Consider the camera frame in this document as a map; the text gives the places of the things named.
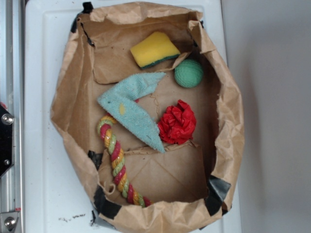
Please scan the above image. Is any multicolored twisted rope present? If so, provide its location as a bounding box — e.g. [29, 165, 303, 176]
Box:
[97, 98, 154, 208]

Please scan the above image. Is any brown paper bag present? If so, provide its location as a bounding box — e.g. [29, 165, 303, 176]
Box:
[51, 1, 244, 233]

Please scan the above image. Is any red crumpled paper ball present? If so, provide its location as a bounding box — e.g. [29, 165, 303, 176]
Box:
[157, 100, 197, 145]

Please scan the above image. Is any light blue terry cloth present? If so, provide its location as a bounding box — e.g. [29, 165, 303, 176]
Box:
[97, 72, 166, 153]

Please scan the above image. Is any green textured ball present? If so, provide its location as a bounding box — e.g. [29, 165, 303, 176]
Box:
[174, 59, 204, 88]

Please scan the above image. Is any yellow green sponge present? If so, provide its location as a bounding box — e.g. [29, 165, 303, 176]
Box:
[130, 32, 181, 69]

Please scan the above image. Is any black metal bracket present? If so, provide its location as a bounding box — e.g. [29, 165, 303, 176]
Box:
[0, 102, 15, 178]

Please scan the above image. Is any metal frame rail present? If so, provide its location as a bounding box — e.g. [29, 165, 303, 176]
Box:
[0, 0, 26, 233]

